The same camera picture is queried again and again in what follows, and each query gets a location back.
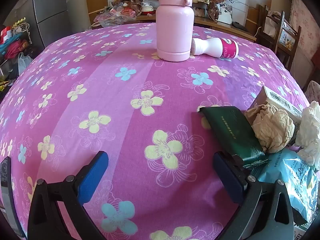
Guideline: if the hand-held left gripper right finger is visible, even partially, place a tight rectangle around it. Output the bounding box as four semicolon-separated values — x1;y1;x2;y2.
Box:
212;151;295;240

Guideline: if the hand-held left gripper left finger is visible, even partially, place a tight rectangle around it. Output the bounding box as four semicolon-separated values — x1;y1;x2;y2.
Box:
27;151;110;240

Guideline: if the dark green packet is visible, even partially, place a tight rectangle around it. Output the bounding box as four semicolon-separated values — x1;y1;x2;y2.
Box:
197;106;266;169

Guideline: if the light blue snack bag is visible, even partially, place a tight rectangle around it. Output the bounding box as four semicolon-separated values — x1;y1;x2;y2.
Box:
250;148;319;227

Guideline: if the beige paper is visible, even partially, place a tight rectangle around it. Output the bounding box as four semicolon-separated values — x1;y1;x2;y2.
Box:
244;104;295;153

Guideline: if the white packet green print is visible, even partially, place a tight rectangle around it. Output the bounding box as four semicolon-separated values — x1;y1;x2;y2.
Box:
294;224;313;240

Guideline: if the long white cardboard box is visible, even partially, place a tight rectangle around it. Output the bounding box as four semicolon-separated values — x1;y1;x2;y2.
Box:
246;85;304;140

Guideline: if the white tissue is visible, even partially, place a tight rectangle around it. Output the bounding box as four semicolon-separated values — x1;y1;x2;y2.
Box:
295;101;320;172

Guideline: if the pink floral tablecloth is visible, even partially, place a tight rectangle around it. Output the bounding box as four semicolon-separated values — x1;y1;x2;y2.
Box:
0;22;312;240

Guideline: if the white plastic bag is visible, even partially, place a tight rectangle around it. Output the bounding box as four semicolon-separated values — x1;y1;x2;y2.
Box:
17;52;33;76

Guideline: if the white yogurt bottle pink label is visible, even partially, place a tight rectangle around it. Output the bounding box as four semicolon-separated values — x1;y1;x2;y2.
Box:
191;37;240;60

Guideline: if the wooden cabinet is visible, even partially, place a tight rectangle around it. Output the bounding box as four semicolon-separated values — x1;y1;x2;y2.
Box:
90;15;258;43

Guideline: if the black set-top box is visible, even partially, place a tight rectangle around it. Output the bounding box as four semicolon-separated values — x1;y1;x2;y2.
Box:
231;21;248;32

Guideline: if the pink water bottle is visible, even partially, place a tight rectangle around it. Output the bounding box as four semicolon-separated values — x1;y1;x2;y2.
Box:
155;0;195;62

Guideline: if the dark wooden chair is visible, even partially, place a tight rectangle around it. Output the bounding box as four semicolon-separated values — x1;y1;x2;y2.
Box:
257;5;302;72

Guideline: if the clear plastic bag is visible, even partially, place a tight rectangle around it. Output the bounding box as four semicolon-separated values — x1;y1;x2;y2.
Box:
94;1;145;28

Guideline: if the wedding photo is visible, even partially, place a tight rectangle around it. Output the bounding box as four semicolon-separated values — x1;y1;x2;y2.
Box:
217;2;233;25

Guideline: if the small photo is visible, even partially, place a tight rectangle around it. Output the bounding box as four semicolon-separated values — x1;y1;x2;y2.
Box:
194;6;208;18

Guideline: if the grey refrigerator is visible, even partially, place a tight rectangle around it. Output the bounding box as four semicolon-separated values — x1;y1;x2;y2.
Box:
14;0;90;49

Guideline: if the floral fabric appliance cover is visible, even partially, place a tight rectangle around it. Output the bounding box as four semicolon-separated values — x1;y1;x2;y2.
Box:
290;0;315;55

